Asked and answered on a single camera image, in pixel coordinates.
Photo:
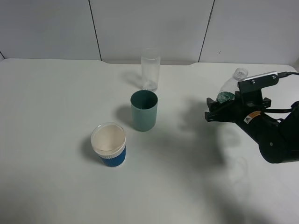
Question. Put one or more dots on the green plastic cup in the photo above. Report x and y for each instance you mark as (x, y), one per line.
(144, 109)

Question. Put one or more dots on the tall clear drinking glass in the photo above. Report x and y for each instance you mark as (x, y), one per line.
(150, 62)

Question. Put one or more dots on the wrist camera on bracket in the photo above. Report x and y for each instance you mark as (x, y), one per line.
(251, 87)

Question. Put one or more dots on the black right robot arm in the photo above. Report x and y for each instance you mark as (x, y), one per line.
(276, 131)

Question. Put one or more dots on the clear green-label water bottle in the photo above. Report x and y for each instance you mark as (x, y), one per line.
(227, 91)

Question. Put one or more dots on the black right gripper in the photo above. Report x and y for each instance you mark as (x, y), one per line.
(245, 109)

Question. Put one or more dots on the blue white paper cup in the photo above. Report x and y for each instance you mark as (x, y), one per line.
(108, 141)

